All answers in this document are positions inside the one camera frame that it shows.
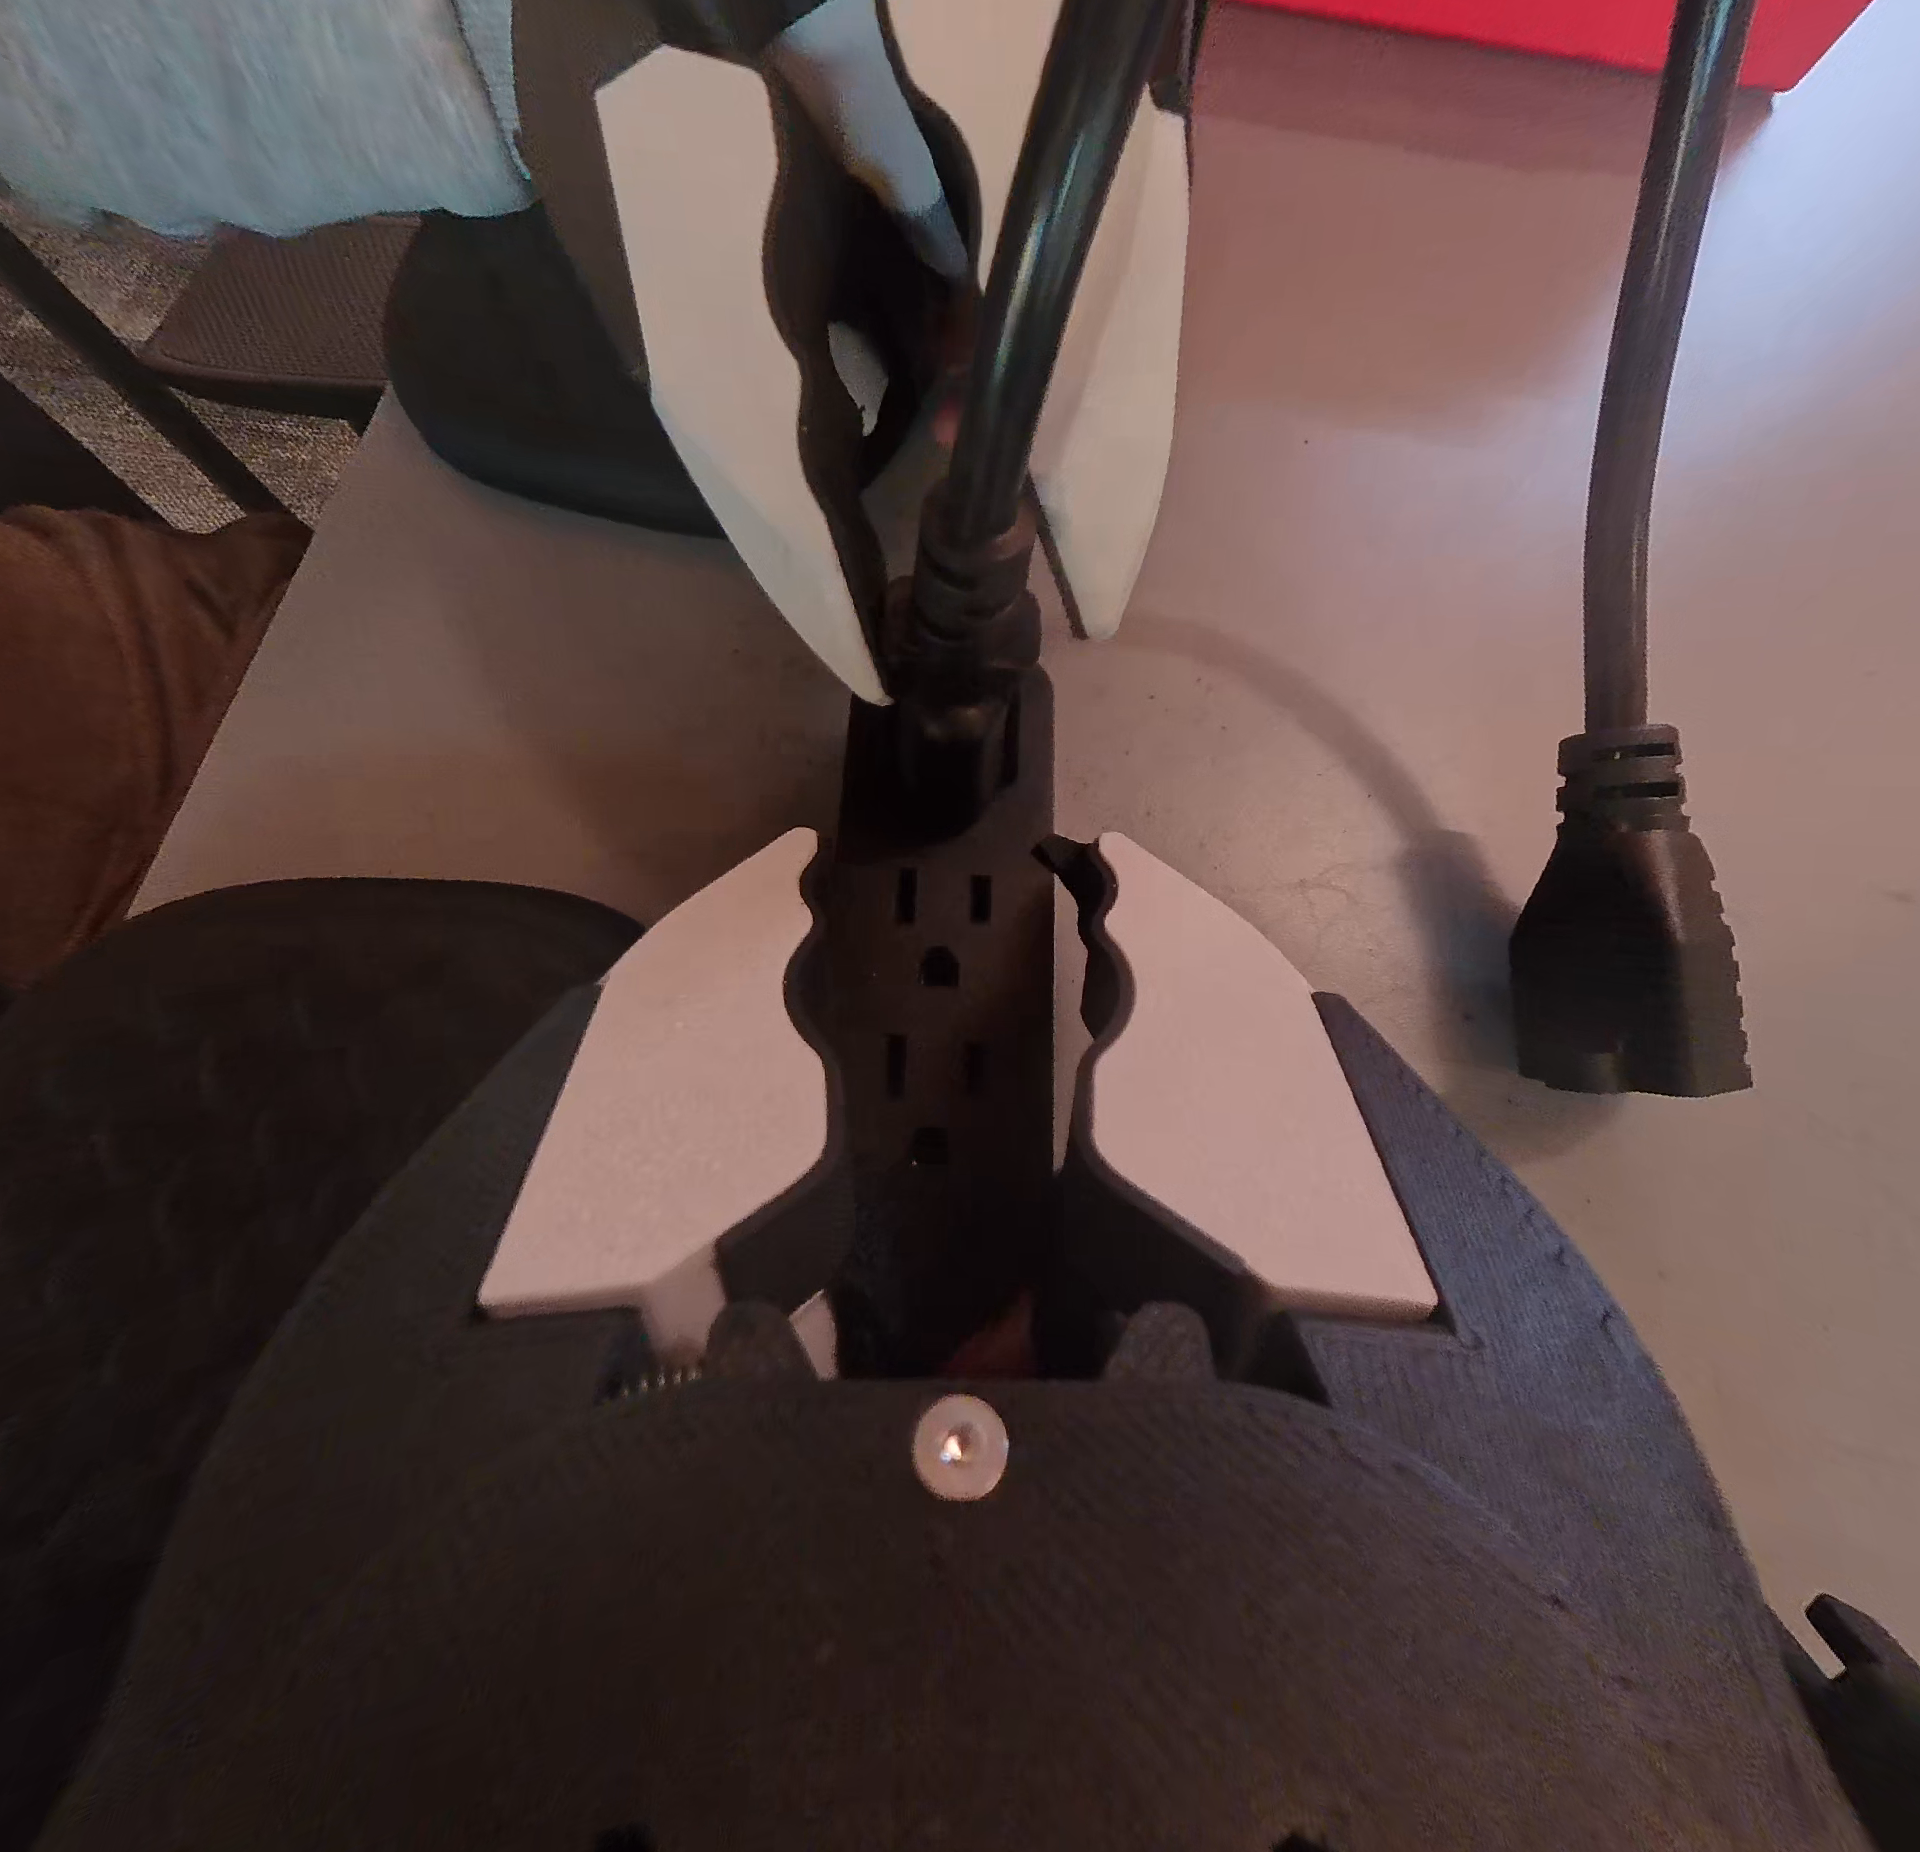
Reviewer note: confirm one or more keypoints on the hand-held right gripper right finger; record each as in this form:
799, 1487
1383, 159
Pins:
1246, 1131

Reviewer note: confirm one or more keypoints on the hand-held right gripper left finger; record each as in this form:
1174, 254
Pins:
660, 1131

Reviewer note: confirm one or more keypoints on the person's left forearm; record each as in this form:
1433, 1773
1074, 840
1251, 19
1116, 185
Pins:
226, 67

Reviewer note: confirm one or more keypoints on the person's brown trousers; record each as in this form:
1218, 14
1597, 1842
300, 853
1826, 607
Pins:
103, 712

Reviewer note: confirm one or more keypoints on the grey mesh chair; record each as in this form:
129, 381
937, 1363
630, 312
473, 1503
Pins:
254, 322

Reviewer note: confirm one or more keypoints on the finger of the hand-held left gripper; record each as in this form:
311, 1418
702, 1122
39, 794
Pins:
706, 306
1133, 381

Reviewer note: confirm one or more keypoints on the black plastic object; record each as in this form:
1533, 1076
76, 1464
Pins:
1868, 1731

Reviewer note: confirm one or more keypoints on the black power strip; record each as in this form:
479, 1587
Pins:
960, 1013

